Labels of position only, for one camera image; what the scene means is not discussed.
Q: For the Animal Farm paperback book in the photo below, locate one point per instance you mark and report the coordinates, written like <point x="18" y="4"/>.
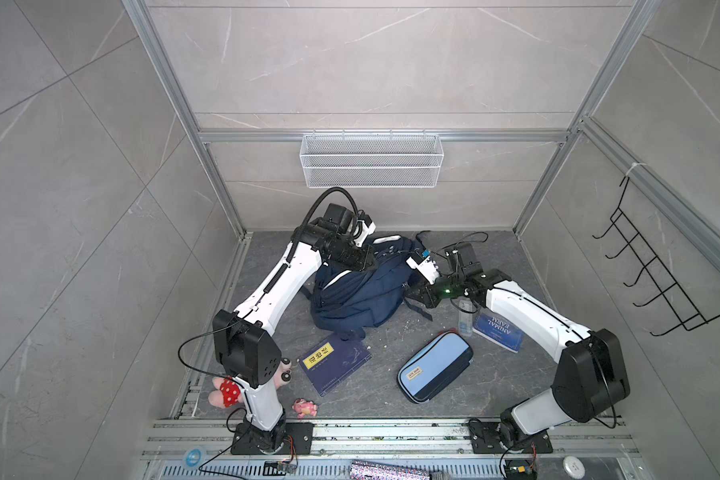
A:
<point x="498" y="330"/>

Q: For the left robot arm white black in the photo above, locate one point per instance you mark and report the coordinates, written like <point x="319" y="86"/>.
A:
<point x="244" y="338"/>

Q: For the dark purple notebook yellow label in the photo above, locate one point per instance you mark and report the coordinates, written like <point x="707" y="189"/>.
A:
<point x="333" y="360"/>

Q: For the blue round sticker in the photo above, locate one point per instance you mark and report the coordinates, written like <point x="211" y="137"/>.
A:
<point x="194" y="458"/>

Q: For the light blue pencil case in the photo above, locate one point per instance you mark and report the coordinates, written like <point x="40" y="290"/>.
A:
<point x="434" y="367"/>

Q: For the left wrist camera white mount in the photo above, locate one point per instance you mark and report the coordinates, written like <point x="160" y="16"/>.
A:
<point x="365" y="227"/>

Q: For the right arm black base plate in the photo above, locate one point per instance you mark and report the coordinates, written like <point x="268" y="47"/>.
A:
<point x="483" y="441"/>

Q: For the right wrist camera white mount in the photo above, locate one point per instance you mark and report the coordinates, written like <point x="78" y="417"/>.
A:
<point x="423" y="263"/>

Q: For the white round button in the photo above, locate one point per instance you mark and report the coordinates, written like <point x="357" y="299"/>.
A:
<point x="574" y="468"/>

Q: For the pink plush pig toy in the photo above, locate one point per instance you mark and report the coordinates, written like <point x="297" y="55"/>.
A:
<point x="227" y="393"/>

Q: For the white wire mesh basket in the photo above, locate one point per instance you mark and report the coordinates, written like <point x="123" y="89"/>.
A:
<point x="371" y="160"/>

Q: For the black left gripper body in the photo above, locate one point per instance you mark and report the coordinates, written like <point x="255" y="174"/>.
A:
<point x="351" y="256"/>

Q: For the black wire hook rack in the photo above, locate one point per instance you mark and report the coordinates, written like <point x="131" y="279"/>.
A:
<point x="668" y="290"/>

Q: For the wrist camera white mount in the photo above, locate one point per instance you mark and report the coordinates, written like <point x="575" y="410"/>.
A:
<point x="365" y="227"/>
<point x="423" y="263"/>

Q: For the navy blue student backpack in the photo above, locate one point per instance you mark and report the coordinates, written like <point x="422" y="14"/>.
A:
<point x="347" y="302"/>

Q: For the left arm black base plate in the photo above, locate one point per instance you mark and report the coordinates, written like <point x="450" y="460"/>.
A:
<point x="286" y="438"/>

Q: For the small pink toy figure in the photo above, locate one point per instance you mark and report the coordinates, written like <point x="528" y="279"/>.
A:
<point x="304" y="408"/>

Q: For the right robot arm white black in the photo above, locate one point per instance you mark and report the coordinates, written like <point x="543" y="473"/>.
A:
<point x="591" y="375"/>

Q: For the glittery purple pouch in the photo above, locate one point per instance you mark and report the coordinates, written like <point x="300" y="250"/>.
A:
<point x="363" y="470"/>

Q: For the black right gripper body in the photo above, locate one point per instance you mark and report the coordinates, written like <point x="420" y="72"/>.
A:
<point x="444" y="288"/>

